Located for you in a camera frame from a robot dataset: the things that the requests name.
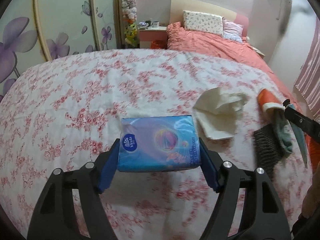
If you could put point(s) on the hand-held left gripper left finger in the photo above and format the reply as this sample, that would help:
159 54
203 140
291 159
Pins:
108 165

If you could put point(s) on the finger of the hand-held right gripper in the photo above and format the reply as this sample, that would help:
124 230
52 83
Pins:
300 122

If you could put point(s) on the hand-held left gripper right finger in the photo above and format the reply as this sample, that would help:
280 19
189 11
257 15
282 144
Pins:
210 165

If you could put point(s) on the green sock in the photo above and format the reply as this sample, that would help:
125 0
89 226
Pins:
281 130

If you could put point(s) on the orange paper cup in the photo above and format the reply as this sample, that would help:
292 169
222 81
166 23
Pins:
267 97

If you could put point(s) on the blue tissue packet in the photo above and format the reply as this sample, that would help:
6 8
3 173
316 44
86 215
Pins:
155 142

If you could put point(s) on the brown knitted scrunchie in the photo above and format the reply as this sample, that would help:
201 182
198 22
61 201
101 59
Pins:
265 145

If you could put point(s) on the pink curtain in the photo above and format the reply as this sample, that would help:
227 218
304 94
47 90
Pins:
310 80

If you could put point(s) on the crumpled white tissue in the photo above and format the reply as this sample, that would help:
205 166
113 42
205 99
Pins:
215 110

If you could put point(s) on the floral tablecloth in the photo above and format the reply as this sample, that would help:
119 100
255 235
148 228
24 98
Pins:
100 92

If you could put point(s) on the bed with coral duvet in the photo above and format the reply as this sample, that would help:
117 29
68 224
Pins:
225 52

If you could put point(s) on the person's leg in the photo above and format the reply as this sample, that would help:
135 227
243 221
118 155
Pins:
307 230

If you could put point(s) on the pink striped pillow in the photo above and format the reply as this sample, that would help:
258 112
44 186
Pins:
233 30

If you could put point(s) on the small red bag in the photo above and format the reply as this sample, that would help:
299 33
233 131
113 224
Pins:
155 44

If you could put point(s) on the yellow green plush toy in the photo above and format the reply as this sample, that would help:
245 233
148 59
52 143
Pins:
131 32

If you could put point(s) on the pink white nightstand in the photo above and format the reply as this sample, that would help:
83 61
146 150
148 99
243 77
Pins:
150 35

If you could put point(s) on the white floral pillow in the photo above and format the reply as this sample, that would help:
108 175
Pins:
202 22

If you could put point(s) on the cream and pink headboard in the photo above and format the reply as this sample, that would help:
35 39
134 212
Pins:
200 5

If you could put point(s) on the wardrobe with purple flowers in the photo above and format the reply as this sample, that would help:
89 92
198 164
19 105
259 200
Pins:
62 10

